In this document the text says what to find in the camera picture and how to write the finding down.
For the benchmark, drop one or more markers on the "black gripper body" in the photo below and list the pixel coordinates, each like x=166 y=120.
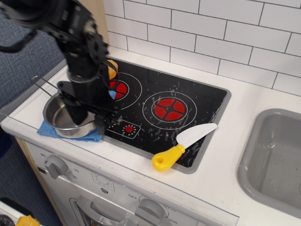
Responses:
x=92 y=94

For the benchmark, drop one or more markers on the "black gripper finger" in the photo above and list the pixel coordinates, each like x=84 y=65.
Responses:
x=100 y=124
x=78 y=113

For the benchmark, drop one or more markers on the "stainless steel pot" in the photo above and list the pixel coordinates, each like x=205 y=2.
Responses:
x=63 y=120

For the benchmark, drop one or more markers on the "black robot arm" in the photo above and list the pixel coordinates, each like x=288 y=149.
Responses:
x=75 y=31

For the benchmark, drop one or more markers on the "blue napkin cloth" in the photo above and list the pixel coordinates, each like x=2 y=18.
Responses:
x=94 y=137

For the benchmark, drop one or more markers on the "orange toy croissant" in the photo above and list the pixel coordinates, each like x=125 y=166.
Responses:
x=112 y=72

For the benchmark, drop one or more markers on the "grey left oven knob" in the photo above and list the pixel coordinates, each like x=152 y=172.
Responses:
x=55 y=166

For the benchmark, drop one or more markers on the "grey oven knob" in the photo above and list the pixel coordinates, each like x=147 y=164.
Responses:
x=150 y=211
x=55 y=166

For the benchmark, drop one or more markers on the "black toy stove top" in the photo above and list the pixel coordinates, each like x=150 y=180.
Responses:
x=155 y=107

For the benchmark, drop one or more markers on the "yellow white toy knife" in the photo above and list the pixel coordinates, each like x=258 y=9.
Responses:
x=163 y=161

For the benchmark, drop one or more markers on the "wooden side panel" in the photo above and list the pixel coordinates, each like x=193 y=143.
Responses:
x=101 y=23

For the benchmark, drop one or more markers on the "toy oven door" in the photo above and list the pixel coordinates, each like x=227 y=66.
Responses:
x=104 y=213

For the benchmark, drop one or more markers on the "grey right oven knob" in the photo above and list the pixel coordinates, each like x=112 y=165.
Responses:
x=150 y=211

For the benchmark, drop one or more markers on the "yellow black object bottom left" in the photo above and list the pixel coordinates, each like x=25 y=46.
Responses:
x=22 y=221

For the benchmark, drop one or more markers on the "grey sink basin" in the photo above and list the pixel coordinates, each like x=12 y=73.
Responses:
x=270 y=169

